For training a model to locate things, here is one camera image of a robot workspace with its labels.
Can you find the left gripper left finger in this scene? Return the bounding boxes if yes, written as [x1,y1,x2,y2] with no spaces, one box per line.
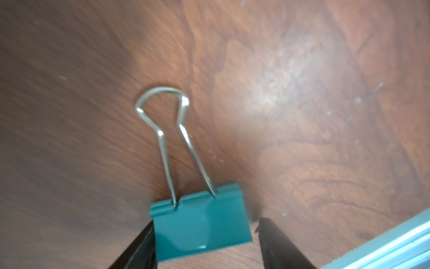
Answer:
[109,221,157,269]

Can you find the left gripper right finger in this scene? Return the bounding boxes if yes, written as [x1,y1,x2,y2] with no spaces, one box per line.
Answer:
[255,217,316,269]

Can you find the teal binder clip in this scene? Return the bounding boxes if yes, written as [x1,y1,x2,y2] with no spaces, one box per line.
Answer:
[135,86,253,262]

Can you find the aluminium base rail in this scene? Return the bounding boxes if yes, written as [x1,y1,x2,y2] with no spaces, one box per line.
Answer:
[324,209,430,269]

